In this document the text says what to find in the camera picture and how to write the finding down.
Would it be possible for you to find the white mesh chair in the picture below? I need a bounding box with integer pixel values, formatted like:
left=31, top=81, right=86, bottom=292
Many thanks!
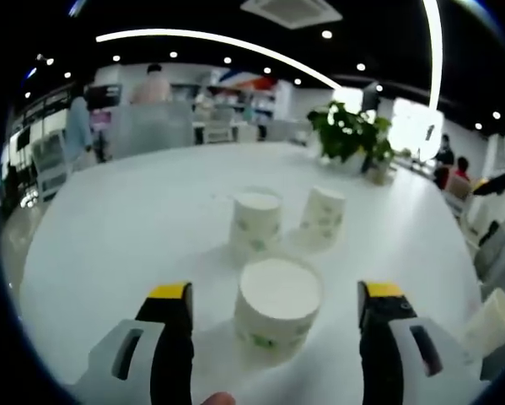
left=201, top=107, right=240, bottom=144
left=31, top=128, right=74, bottom=202

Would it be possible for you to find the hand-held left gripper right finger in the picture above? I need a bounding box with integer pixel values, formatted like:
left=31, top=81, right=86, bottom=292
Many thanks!
left=356, top=280, right=492, bottom=405

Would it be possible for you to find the small pale jar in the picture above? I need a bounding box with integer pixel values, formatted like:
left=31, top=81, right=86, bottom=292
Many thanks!
left=368, top=162, right=395, bottom=186

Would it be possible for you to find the grey mesh chair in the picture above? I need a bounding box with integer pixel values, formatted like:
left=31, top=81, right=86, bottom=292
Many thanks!
left=108, top=100, right=194, bottom=159

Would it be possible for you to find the group of ceiling spot lights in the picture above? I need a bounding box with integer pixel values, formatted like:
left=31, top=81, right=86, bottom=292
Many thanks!
left=24, top=29, right=502, bottom=130

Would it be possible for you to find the long ceiling light strip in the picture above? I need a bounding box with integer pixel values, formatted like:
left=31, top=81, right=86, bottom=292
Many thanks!
left=422, top=0, right=443, bottom=110

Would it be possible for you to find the red blue wall graphic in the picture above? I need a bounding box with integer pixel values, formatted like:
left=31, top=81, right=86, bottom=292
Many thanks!
left=216, top=69, right=278, bottom=92

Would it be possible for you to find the ceiling air conditioner vent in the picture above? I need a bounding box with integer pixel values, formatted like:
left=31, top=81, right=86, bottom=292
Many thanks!
left=239, top=0, right=344, bottom=30

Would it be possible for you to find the white storage shelf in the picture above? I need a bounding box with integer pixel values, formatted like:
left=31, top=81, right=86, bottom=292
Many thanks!
left=171, top=82, right=278, bottom=127

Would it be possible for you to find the curved ceiling light strip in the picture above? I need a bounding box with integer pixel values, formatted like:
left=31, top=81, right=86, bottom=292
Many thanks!
left=94, top=28, right=344, bottom=90

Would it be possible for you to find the white table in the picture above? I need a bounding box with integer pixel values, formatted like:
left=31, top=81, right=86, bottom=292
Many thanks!
left=19, top=141, right=485, bottom=405

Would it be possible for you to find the white paper cup green print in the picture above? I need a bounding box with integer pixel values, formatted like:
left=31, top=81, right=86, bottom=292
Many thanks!
left=228, top=188, right=283, bottom=254
left=298, top=185, right=347, bottom=246
left=234, top=256, right=324, bottom=351
left=462, top=288, right=505, bottom=351

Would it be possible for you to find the green potted plant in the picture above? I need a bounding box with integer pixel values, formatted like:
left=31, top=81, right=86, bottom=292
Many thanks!
left=306, top=100, right=396, bottom=174

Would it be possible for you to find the wall monitor screen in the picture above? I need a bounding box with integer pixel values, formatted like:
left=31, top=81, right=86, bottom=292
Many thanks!
left=86, top=83, right=122, bottom=111

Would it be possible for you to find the dark hanging screen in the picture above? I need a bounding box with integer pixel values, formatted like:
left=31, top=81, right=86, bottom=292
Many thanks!
left=361, top=82, right=382, bottom=111

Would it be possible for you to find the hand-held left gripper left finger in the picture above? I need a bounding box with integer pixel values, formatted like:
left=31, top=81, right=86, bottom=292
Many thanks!
left=73, top=281, right=194, bottom=405

